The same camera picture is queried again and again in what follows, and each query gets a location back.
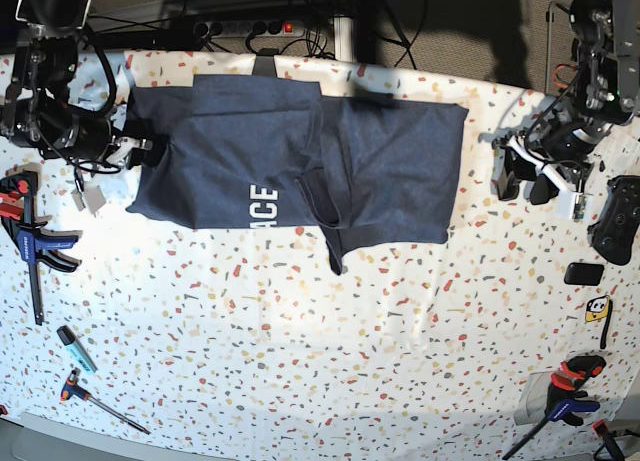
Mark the red black clamp corner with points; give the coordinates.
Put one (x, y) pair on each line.
(608, 442)

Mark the blue grey T-shirt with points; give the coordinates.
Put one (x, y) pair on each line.
(256, 152)

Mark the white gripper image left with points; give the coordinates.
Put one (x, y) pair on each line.
(100, 181)

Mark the white paper sheet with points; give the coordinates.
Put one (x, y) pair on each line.
(620, 152)

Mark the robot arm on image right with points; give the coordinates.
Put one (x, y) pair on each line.
(552, 154)

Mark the light blue highlighter marker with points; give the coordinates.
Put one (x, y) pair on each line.
(76, 350)

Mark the orange T-handle hex key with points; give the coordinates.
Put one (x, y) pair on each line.
(72, 389)

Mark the small black box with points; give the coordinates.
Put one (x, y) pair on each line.
(583, 274)

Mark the blue black bar clamp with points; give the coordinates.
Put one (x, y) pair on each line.
(18, 218)

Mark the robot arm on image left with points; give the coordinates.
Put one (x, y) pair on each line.
(36, 112)

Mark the black table edge clamp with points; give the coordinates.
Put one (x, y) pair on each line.
(265, 63)

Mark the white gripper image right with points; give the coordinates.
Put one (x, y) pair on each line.
(563, 181)

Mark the black game controller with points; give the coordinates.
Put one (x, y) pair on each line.
(613, 234)

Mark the yellow tag with black strap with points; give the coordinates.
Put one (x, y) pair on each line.
(600, 309)

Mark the white power strip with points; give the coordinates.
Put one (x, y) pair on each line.
(243, 28)

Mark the white metal rack frame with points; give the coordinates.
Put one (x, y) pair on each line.
(558, 42)

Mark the white table leg post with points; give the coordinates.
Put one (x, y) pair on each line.
(344, 39)

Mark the blue bar clamp right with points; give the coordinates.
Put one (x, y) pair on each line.
(566, 397)

